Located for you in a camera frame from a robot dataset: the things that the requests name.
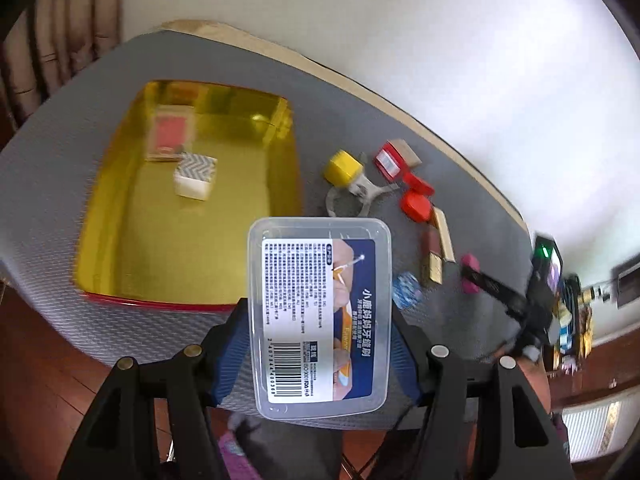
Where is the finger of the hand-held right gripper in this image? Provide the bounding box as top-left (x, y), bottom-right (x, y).
top-left (462, 265), bottom-right (531, 321)

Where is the white radiator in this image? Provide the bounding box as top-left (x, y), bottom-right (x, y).
top-left (560, 400), bottom-right (627, 463)

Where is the slim gold bar box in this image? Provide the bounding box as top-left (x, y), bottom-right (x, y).
top-left (432, 207), bottom-right (456, 263)

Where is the black boxy device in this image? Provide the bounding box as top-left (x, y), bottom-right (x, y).
top-left (611, 257), bottom-right (640, 309)

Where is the red flat card box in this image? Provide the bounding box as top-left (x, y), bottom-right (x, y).
top-left (146, 104), bottom-right (195, 162)

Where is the yellow cube box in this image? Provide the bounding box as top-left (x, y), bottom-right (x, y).
top-left (324, 150), bottom-right (362, 188)

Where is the grey honeycomb mat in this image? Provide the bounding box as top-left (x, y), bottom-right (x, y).
top-left (0, 30), bottom-right (538, 431)

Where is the beige curtain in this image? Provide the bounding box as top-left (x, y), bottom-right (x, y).
top-left (0, 0), bottom-right (126, 131)

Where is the table with gold taped edge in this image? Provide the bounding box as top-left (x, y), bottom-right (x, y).
top-left (160, 20), bottom-right (531, 233)

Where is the metal bottle opener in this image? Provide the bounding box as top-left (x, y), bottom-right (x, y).
top-left (326, 162), bottom-right (401, 218)

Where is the clear plastic box blue label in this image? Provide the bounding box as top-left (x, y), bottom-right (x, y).
top-left (247, 216), bottom-right (392, 420)

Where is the gold and brown lipstick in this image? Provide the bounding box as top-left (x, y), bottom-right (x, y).
top-left (421, 230), bottom-right (444, 285)

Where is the gold and red flip box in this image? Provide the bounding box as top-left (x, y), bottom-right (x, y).
top-left (374, 139), bottom-right (436, 197)

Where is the blue patterned packet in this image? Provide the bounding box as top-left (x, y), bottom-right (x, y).
top-left (392, 271), bottom-right (423, 311)

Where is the colourful clutter on shelf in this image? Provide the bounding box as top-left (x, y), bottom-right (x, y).
top-left (554, 274), bottom-right (597, 372)

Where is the gold tray with red sides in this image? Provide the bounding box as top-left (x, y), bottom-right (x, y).
top-left (74, 79), bottom-right (303, 311)

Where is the small red box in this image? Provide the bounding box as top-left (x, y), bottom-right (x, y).
top-left (401, 190), bottom-right (433, 223)

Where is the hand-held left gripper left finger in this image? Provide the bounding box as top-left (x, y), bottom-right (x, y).
top-left (70, 298), bottom-right (256, 480)

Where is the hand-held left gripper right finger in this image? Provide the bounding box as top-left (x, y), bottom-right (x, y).
top-left (390, 305), bottom-right (577, 480)

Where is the white chevron patterned box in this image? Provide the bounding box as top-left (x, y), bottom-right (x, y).
top-left (173, 152), bottom-right (218, 201)

